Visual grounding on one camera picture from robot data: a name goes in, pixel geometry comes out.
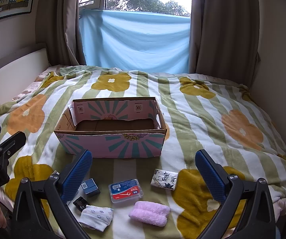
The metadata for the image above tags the pink floral bed sheet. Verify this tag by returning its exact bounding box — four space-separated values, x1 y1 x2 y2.
0 65 286 239

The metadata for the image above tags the light blue cloth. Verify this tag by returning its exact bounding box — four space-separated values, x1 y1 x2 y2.
79 9 191 74

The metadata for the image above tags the small blue box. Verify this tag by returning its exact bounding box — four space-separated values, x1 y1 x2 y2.
80 178 101 197

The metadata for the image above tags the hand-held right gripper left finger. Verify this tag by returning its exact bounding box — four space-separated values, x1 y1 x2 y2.
11 150 94 239

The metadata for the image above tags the white printed tissue packet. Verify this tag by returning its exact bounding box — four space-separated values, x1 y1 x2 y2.
150 168 179 191

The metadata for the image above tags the pink towel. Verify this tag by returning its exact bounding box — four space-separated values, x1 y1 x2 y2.
128 200 171 227

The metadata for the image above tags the striped flower print blanket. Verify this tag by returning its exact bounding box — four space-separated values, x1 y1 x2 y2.
0 65 286 239

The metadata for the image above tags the pink printed cardboard box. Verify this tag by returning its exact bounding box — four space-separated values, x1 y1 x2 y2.
54 97 170 159

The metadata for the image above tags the white headboard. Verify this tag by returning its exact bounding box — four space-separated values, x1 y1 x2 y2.
0 48 50 109

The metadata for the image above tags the small black clip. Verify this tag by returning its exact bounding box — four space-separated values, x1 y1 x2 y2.
73 196 88 213

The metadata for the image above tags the white flower print sock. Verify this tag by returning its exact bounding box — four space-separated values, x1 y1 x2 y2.
79 204 114 231

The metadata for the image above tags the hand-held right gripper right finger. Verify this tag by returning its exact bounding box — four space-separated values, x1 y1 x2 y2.
195 149 276 239

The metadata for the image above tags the brown curtain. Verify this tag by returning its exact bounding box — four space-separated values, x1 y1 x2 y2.
188 0 261 74
56 0 87 66

